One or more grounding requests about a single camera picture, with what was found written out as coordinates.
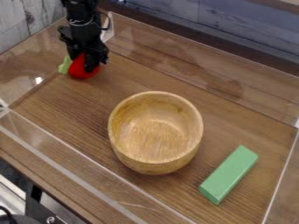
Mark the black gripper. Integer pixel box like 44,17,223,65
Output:
58,24,110,74

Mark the red plush tomato toy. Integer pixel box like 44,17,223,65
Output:
59,53,100,79

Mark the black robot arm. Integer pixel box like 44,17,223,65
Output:
58,0,111,79

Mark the wooden bowl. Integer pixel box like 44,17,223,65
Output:
107,91,203,175

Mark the clear acrylic table barrier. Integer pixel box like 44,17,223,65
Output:
0,16,299,224

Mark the green rectangular block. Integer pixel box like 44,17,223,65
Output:
199,145,259,205

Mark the black metal frame bracket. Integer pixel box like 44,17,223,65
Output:
24,185,67,224

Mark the black cable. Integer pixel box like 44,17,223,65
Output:
0,205,16,224

